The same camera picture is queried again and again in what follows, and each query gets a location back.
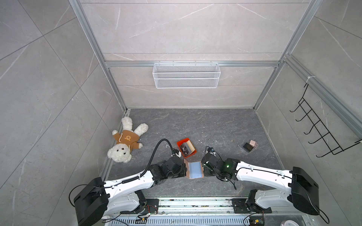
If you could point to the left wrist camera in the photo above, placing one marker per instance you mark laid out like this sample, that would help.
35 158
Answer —
176 153

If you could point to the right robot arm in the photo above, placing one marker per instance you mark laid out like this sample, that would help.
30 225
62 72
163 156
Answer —
288 188

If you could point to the small black pink box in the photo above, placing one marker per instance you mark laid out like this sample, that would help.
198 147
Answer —
250 146

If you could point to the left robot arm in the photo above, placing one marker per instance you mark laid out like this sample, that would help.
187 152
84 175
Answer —
99 198

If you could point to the aluminium rail frame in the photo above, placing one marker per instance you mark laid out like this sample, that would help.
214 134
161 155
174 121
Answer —
207 211

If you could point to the tan leather card holder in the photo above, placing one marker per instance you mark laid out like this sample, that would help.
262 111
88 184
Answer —
194 170

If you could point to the white wire mesh basket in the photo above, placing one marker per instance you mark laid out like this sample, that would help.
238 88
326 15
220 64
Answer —
186 75

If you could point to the black wire hook rack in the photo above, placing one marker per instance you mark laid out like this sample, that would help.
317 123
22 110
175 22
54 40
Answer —
320 127

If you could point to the white teddy bear brown shirt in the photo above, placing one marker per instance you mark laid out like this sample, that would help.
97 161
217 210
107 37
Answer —
127 141

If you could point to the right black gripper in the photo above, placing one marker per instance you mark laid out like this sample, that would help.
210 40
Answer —
206 173

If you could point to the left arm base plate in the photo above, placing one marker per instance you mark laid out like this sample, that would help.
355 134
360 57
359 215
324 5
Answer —
150 206

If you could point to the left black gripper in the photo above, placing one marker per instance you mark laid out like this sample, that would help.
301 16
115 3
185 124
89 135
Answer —
183 168

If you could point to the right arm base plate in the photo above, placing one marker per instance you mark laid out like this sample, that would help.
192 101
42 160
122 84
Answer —
244 206

